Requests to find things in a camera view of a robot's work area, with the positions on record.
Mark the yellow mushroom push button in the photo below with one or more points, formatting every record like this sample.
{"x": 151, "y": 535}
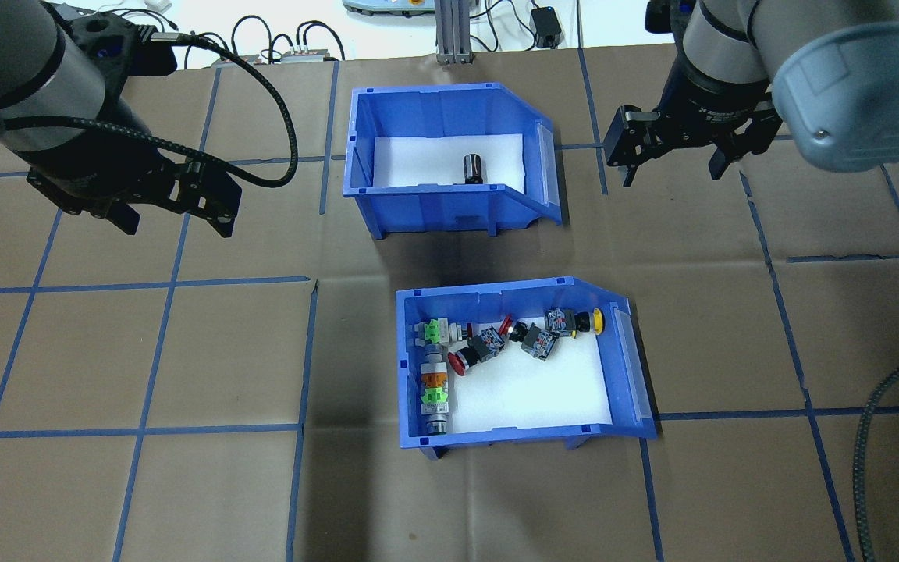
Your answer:
{"x": 570, "y": 321}

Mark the orange and black adapter box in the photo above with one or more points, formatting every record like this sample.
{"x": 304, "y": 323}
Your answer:
{"x": 305, "y": 55}
{"x": 235, "y": 58}

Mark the white foam bin liner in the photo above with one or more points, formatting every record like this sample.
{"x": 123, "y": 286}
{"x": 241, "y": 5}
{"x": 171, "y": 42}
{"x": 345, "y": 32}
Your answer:
{"x": 418, "y": 160}
{"x": 535, "y": 390}

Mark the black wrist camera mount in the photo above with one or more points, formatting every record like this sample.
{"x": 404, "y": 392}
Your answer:
{"x": 129, "y": 58}
{"x": 664, "y": 16}

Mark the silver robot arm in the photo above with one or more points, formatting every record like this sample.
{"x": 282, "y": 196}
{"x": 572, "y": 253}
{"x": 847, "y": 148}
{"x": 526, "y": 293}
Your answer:
{"x": 36, "y": 70}
{"x": 847, "y": 101}

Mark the green block switch silver head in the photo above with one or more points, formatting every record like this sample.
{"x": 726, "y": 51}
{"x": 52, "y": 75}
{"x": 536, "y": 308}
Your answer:
{"x": 435, "y": 400}

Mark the small black switch part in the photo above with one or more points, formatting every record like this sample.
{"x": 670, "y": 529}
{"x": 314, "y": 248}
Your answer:
{"x": 473, "y": 168}

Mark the blue plastic storage bin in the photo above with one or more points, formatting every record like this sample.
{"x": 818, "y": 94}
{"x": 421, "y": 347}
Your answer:
{"x": 418, "y": 211}
{"x": 496, "y": 441}

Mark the aluminium profile post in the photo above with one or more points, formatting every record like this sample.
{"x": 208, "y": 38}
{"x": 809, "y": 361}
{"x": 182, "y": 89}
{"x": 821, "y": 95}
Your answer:
{"x": 453, "y": 35}

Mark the red mushroom push button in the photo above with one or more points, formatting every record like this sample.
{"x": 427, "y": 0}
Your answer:
{"x": 541, "y": 346}
{"x": 488, "y": 345}

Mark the light blue teach pendant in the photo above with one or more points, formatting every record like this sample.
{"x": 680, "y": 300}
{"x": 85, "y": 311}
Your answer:
{"x": 387, "y": 6}

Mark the orange block switch silver head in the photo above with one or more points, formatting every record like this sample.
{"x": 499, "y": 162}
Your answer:
{"x": 434, "y": 380}

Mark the green block switch red head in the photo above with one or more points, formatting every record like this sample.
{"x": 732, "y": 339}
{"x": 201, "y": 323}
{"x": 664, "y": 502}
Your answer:
{"x": 435, "y": 333}

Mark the black power adapter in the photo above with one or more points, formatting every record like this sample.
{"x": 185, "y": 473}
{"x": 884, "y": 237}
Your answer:
{"x": 547, "y": 27}

